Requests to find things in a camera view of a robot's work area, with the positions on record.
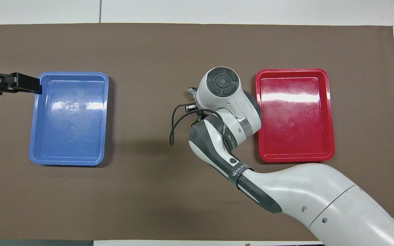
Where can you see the blue plastic tray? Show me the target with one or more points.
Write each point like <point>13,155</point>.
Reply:
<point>70,130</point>

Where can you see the red plastic tray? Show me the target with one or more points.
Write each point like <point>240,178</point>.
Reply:
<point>296,130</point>

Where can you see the brown table mat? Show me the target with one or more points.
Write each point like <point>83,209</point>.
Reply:
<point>142,205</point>

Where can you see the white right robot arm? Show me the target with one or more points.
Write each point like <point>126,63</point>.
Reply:
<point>303,191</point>

